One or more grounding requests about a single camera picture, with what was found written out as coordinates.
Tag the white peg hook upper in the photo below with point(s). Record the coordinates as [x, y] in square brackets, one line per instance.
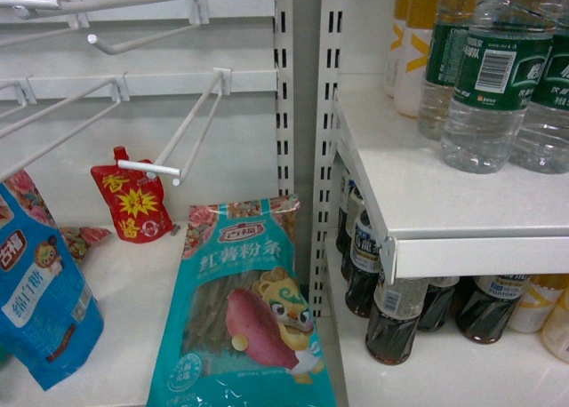
[132, 24]

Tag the dark tea bottle front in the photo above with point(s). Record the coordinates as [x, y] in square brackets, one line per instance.
[394, 318]

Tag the white peg hook left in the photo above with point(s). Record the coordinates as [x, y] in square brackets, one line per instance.
[65, 136]

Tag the blue sugar bag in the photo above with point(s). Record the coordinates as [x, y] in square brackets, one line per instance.
[50, 320]

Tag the red sauce pouch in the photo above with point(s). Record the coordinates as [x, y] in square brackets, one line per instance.
[135, 202]

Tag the dark tea bottle Suntory label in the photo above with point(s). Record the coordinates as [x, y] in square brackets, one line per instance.
[489, 306]

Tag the upper white shelf board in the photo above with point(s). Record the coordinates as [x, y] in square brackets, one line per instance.
[432, 220]

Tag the water bottle green label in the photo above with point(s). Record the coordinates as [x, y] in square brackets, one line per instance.
[504, 55]

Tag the white slotted upright right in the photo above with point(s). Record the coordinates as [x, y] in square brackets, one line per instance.
[325, 190]

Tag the white slotted upright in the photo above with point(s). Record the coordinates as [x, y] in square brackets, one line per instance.
[325, 190]
[283, 58]

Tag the floral packet behind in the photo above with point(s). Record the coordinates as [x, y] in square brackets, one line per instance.
[79, 240]

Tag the teal sweet potato noodle bag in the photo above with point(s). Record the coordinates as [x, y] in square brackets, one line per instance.
[239, 331]

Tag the white slotted upright left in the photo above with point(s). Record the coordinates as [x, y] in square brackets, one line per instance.
[283, 58]

